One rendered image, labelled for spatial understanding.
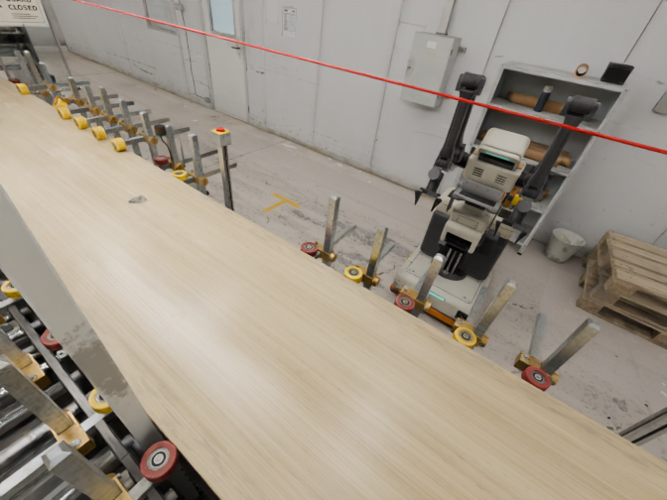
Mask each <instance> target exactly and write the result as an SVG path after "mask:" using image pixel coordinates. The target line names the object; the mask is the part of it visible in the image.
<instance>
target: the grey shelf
mask: <svg viewBox="0 0 667 500"><path fill-rule="evenodd" d="M509 76H510V77H509ZM508 78H509V79H508ZM507 80H508V81H507ZM506 82H507V84H506ZM505 85H506V86H505ZM546 85H550V86H553V89H552V91H551V94H550V96H549V98H548V99H549V100H553V101H557V102H561V103H566V101H567V99H568V97H569V96H572V97H574V96H575V95H576V94H578V95H580V96H584V97H589V98H595V99H597V102H599V103H600V107H599V109H598V110H597V112H596V113H595V115H594V117H593V118H592V120H591V122H586V121H583V122H582V123H581V124H580V125H579V126H578V127H577V128H581V129H585V130H589V131H593V132H597V133H602V131H603V129H604V128H605V126H606V125H607V123H608V122H609V120H610V119H611V117H612V116H613V114H614V113H615V111H616V110H617V108H618V107H619V105H620V104H621V102H622V101H623V99H624V98H625V96H626V95H627V93H628V92H629V91H630V88H629V87H628V85H627V83H624V84H623V85H617V84H612V83H607V82H602V81H600V77H594V76H589V75H585V76H583V77H581V78H578V77H575V73H574V72H569V71H563V70H558V69H553V68H548V67H543V66H538V65H533V64H528V63H523V62H514V61H511V62H505V63H502V64H501V65H500V68H499V71H498V73H497V76H496V78H495V81H494V83H493V86H492V88H491V91H490V93H489V95H488V97H487V100H486V102H485V104H487V105H491V106H495V107H499V108H503V109H507V110H511V111H515V112H519V113H523V114H527V115H531V116H534V117H538V118H542V119H546V120H550V121H554V122H558V123H562V124H563V122H564V119H565V116H561V115H559V114H556V113H552V112H548V111H544V110H542V111H541V112H536V111H534V110H533V109H534V108H532V107H528V106H524V105H520V104H516V103H512V102H510V100H508V99H506V96H507V94H508V92H509V91H513V92H519V93H523V94H527V95H532V96H536V97H540V95H541V93H542V91H543V90H544V88H545V86H546ZM504 87H505V88H504ZM503 89H504V91H503ZM502 92H503V93H502ZM501 94H502V95H501ZM612 95H613V96H612ZM610 98H611V99H610ZM603 109H604V110H603ZM494 111H495V112H494ZM493 113H494V114H493ZM492 115H493V117H492ZM599 116H600V117H599ZM491 118H492V119H491ZM597 119H598V120H597ZM490 120H491V121H490ZM489 122H490V124H489ZM488 125H489V126H488ZM487 127H488V128H487ZM491 128H498V129H501V130H505V131H508V132H512V133H516V134H519V135H523V136H526V137H528V138H529V139H530V141H533V142H537V143H540V144H543V145H547V146H550V145H551V143H552V141H553V140H554V138H555V136H556V134H557V133H558V131H559V129H560V127H558V126H554V125H550V124H546V123H542V122H539V121H535V120H531V119H527V118H523V117H519V116H516V115H512V114H508V113H504V112H500V111H496V110H493V109H489V108H485V107H483V110H482V112H481V115H480V117H479V120H478V122H477V125H476V127H475V130H474V132H473V135H472V137H471V140H470V142H469V145H468V147H467V152H468V153H469V154H472V153H473V152H474V151H475V150H476V149H478V148H479V146H480V144H481V142H482V141H481V140H478V137H479V134H480V133H481V131H483V130H484V129H485V130H489V129H491ZM587 135H588V134H585V133H581V132H577V131H574V133H573V134H572V136H571V138H570V139H569V141H568V143H567V144H566V146H565V148H564V149H563V150H564V151H567V152H570V154H569V156H568V157H569V158H573V157H574V156H575V157H574V158H573V160H572V162H571V163H570V164H569V166H568V167H564V166H561V165H558V166H557V168H556V167H553V168H552V169H551V171H552V172H555V174H554V176H553V177H552V179H551V180H550V182H549V184H548V186H547V187H546V189H547V190H549V191H550V192H551V193H550V192H549V193H548V195H547V197H545V196H543V198H542V199H541V201H540V202H539V201H537V202H536V203H535V202H531V204H532V207H531V209H530V210H529V211H528V212H527V214H526V215H525V217H524V219H523V221H522V222H521V224H520V225H523V226H525V229H524V230H523V231H526V232H528V233H527V235H526V236H524V237H523V238H522V239H520V240H519V241H518V242H517V244H519V245H522V246H521V248H520V250H519V251H518V252H517V254H518V255H522V252H523V251H524V249H525V248H526V246H527V245H528V243H529V242H530V240H531V239H532V237H533V236H534V234H535V233H536V231H537V229H538V228H539V226H540V225H541V223H542V222H543V220H544V219H545V217H546V216H547V214H548V213H549V211H550V210H551V208H552V207H553V205H554V204H555V202H556V201H557V199H558V198H559V196H560V195H561V193H562V192H563V190H564V189H565V187H566V186H567V184H568V183H569V181H570V180H571V178H572V177H573V176H574V174H575V172H576V171H577V169H578V168H579V166H580V165H581V163H582V162H583V160H584V159H585V157H586V156H587V154H588V153H589V151H590V149H591V148H592V146H593V145H594V143H595V142H596V140H597V139H598V137H596V136H592V135H588V136H587ZM586 137H587V138H586ZM585 138H586V139H585ZM584 140H585V141H584ZM583 141H584V143H583ZM582 143H583V144H582ZM581 145H582V146H581ZM580 146H581V147H580ZM579 148H580V149H579ZM578 149H579V150H578ZM577 151H578V152H577ZM576 152H577V154H576ZM575 154H576V155H575ZM521 161H522V162H524V163H525V164H526V166H525V168H524V172H526V173H527V172H529V171H530V169H531V167H532V165H533V166H537V165H538V164H539V163H540V162H537V161H534V160H531V159H527V158H524V157H523V158H522V160H521ZM464 170H465V169H462V168H460V169H459V171H458V174H457V176H456V178H455V181H454V184H453V187H454V188H457V187H458V186H460V188H461V187H462V185H463V182H464V180H465V177H464V176H463V172H464ZM552 189H553V190H552ZM537 213H538V214H537ZM536 214H537V215H536ZM535 216H536V217H535ZM534 218H535V219H534ZM533 219H534V220H533ZM532 221H533V222H532ZM531 222H532V223H531ZM530 224H531V225H530ZM522 248H523V249H522Z"/></svg>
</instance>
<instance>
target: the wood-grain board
mask: <svg viewBox="0 0 667 500"><path fill-rule="evenodd" d="M0 184H1V185H2V187H3V188H4V190H6V192H7V194H8V195H9V197H10V198H11V200H12V201H13V203H14V205H15V206H16V208H17V209H18V211H19V212H20V214H21V216H22V217H23V219H24V220H25V222H26V223H27V225H28V227H29V228H30V230H31V231H32V233H33V234H34V236H35V237H36V239H37V241H38V242H39V244H40V245H41V247H42V248H43V250H44V252H45V253H46V255H47V256H48V258H49V259H50V261H51V263H52V264H53V266H54V267H55V269H56V270H57V272H58V274H59V275H60V277H61V278H62V280H63V281H64V283H65V284H66V286H67V288H68V290H69V291H70V293H71V294H72V296H73V298H74V299H75V301H76V302H77V304H78V305H79V307H80V309H81V310H82V312H83V313H84V315H85V316H86V318H87V319H88V321H89V323H90V324H91V326H92V327H93V329H94V330H95V332H96V334H97V335H98V337H99V338H100V340H101V341H102V343H103V345H104V346H105V348H106V349H107V351H108V352H109V354H110V356H111V357H112V359H113V360H114V362H115V363H116V365H117V366H118V368H119V370H120V371H121V373H122V374H123V376H124V377H125V379H126V381H127V382H128V384H129V385H130V387H131V388H132V390H133V392H134V393H135V395H136V396H137V398H138V399H139V401H140V403H141V404H142V406H143V407H144V409H145V410H146V412H147V413H148V415H149V417H150V418H151V420H152V421H153V422H154V423H155V424H156V426H157V427H158V428H159V429H160V430H161V431H162V432H163V434H164V435H165V436H166V437H167V438H168V439H169V441H170V442H172V443H173V444H174V445H175V447H176V448H177V450H178V451H179V452H180V453H181V454H182V456H183V457H184V458H185V459H186V460H187V461H188V463H189V464H190V465H191V466H192V467H193V468H194V470H195V471H196V472H197V473H198V474H199V475H200V477H201V478H202V479H203V480H204V481H205V482H206V484H207V485H208V486H209V487H210V488H211V489H212V491H213V492H214V493H215V494H216V495H217V496H218V497H219V499H220V500H667V463H666V462H664V461H663V460H661V459H659V458H658V457H656V456H654V455H652V454H651V453H649V452H647V451H646V450H644V449H642V448H640V447H639V446H637V445H635V444H634V443H632V442H630V441H628V440H627V439H625V438H623V437H621V436H619V435H617V434H616V433H614V432H612V431H610V430H609V429H607V428H605V427H604V426H602V425H600V424H598V423H597V422H595V421H593V420H592V419H590V418H588V417H586V416H585V415H583V414H581V413H580V412H578V411H576V410H574V409H573V408H571V407H569V406H567V405H566V404H564V403H562V402H561V401H559V400H557V399H555V398H554V397H552V396H550V395H549V394H547V393H545V392H543V391H542V390H540V389H538V388H537V387H535V386H533V385H531V384H530V383H528V382H526V381H524V380H523V379H521V378H519V377H518V376H516V375H514V374H512V373H511V372H509V371H507V370H506V369H504V368H502V367H500V366H499V365H497V364H495V363H494V362H492V361H490V360H488V359H487V358H485V357H483V356H481V355H480V354H478V353H476V352H475V351H473V350H471V349H469V348H468V347H466V346H464V345H463V344H461V343H459V342H457V341H456V340H454V339H452V338H451V337H449V336H447V335H445V334H444V333H442V332H440V331H438V330H437V329H435V328H433V327H432V326H430V325H428V324H426V323H425V322H423V321H421V320H420V319H418V318H416V317H414V316H413V315H411V314H409V313H408V312H405V311H403V310H402V309H400V308H398V307H397V306H395V305H393V304H391V303H390V302H388V301H386V300H384V299H383V298H381V297H379V296H378V295H376V294H374V293H372V292H371V291H369V290H367V289H366V288H364V287H362V286H360V285H359V284H358V283H356V282H355V281H353V280H351V279H349V278H348V277H346V276H344V275H342V274H341V273H339V272H337V271H336V270H334V269H332V268H330V267H329V266H327V265H325V264H324V263H322V262H320V261H318V260H317V259H315V258H313V257H312V256H310V255H308V254H306V253H305V252H303V251H301V250H299V249H298V248H296V247H294V246H293V245H291V244H289V243H287V242H286V241H284V240H282V239H281V238H279V237H277V236H275V235H274V234H272V233H270V232H269V231H267V230H265V229H263V228H262V227H260V226H258V225H256V224H255V223H253V222H251V221H250V220H248V219H246V218H244V217H243V216H241V215H239V214H238V213H236V212H234V211H232V210H231V209H229V208H227V207H226V206H224V205H222V204H220V203H219V202H217V201H215V200H214V199H212V198H210V197H208V196H207V195H205V194H203V193H201V192H200V191H198V190H196V189H195V188H193V187H190V186H189V185H187V184H185V183H184V182H182V181H180V180H178V179H177V178H175V177H173V176H172V175H170V174H168V173H166V172H165V171H163V170H161V169H159V168H158V167H156V166H154V165H153V164H151V163H149V162H147V161H146V160H144V159H142V158H141V157H139V156H137V155H135V154H134V153H132V152H130V151H129V150H127V149H126V150H125V151H121V152H116V151H114V149H113V148H112V146H111V143H110V139H108V138H106V139H102V140H96V139H95V138H94V137H93V135H92V133H91V130H90V128H89V127H88V128H85V129H77V127H76V126H75V124H74V122H73V119H72V117H71V119H62V118H61V117H60V115H59V113H58V111H57V109H56V108H55V107H54V106H52V105H50V104H49V103H47V102H45V101H44V100H42V99H40V98H38V97H37V96H35V95H33V94H31V93H30V94H20V92H19V91H18V89H17V87H16V84H14V83H13V82H11V81H9V80H7V79H6V78H4V77H2V76H1V75H0ZM141 194H142V195H144V196H146V197H145V198H147V199H149V200H147V201H146V202H138V203H129V202H128V200H130V199H131V198H133V196H134V197H135V196H138V195H141Z"/></svg>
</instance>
